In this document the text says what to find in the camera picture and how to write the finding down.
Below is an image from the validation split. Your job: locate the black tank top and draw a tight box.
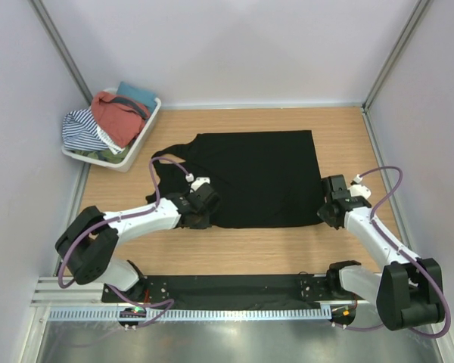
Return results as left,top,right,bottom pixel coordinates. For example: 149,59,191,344
153,130,325,228

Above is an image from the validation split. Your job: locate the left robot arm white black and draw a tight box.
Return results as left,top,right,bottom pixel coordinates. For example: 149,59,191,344
55,181,220,303

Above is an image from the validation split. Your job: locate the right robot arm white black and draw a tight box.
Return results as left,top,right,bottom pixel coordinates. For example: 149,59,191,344
318,175,449,330

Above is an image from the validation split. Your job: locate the red tank top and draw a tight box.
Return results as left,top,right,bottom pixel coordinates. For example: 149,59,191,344
91,92,151,147

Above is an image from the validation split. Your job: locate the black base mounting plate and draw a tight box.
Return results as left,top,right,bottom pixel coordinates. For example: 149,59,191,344
101,273,359,304

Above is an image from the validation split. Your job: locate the white plastic laundry basket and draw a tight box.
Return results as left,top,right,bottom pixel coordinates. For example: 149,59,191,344
62,88,162,172

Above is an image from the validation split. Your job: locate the green camouflage garment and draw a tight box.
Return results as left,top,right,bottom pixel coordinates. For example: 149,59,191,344
71,146,130,165

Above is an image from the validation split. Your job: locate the teal blue garment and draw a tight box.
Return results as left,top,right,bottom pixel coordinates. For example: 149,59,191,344
116,82,157,113

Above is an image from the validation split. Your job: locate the blue white striped garment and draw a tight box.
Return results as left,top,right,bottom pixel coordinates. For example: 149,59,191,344
61,107,126,155

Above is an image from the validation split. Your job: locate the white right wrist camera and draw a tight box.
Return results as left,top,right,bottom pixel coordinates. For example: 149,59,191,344
348,174,372,200

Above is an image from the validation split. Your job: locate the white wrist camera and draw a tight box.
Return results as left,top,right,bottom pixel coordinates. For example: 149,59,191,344
348,174,372,200
185,173,210,191

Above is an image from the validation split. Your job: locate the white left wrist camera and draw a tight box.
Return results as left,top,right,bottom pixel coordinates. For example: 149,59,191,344
185,173,210,191

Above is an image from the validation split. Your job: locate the white slotted cable duct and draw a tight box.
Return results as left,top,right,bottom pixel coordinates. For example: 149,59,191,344
48,306,331,323

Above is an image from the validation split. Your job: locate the aluminium front rail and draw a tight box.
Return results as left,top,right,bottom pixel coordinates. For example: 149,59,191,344
31,277,104,306

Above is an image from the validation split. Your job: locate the aluminium frame post left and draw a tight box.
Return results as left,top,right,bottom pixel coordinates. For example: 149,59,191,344
29,0,87,91

